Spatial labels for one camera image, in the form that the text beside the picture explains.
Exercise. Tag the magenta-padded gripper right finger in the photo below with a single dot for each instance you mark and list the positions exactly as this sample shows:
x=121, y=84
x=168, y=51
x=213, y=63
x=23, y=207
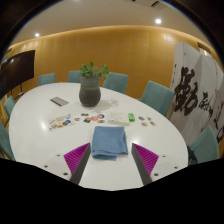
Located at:
x=146, y=159

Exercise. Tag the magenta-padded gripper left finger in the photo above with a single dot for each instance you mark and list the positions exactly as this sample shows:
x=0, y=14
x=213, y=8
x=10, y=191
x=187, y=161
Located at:
x=77, y=158

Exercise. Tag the blue towel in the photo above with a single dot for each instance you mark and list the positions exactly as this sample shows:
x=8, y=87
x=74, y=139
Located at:
x=109, y=141

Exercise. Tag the round white sticker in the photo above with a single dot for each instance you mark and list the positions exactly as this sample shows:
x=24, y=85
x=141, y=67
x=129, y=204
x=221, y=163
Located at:
x=144, y=124

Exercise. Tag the small colourful sticker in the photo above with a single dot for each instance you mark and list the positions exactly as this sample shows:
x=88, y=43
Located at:
x=149, y=118
x=141, y=118
x=152, y=123

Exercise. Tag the small orange sticker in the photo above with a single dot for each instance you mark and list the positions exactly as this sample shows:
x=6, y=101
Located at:
x=76, y=119

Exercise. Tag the dark square yellow-print sticker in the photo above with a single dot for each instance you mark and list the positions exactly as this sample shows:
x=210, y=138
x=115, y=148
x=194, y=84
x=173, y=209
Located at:
x=87, y=120

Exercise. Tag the sheet of colourful stickers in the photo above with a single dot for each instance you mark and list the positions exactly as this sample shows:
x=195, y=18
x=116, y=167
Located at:
x=60, y=122

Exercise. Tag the round pink sticker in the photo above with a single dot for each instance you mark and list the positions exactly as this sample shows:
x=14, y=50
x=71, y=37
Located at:
x=94, y=118

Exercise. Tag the oval orange blue sticker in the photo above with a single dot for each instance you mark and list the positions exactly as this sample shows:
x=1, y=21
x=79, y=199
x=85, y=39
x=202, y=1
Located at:
x=101, y=121

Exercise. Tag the small green pack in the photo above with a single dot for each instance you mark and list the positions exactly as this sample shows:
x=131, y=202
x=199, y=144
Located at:
x=131, y=117

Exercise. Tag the dark rectangular sticker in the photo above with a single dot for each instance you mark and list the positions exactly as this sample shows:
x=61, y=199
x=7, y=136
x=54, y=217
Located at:
x=84, y=114

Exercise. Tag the round dark orange sticker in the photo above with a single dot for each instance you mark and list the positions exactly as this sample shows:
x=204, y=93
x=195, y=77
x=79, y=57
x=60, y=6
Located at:
x=100, y=116

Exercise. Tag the white flat box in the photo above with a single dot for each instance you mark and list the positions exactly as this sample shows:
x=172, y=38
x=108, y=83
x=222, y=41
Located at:
x=118, y=118

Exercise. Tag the teal upholstered chairs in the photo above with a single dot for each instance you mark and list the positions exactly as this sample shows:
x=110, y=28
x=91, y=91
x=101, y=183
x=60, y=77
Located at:
x=158, y=96

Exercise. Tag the grey ribbed pot with plant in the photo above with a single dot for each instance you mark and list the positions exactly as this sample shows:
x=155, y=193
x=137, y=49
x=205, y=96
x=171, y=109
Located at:
x=90, y=93

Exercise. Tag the white calligraphy folding screen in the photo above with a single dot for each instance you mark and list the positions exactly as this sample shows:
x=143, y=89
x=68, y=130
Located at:
x=193, y=100

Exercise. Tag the recessed ceiling lights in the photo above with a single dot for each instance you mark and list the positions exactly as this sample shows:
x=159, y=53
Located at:
x=158, y=21

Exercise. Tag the black wall screen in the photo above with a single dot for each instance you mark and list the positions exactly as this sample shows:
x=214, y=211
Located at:
x=16, y=71

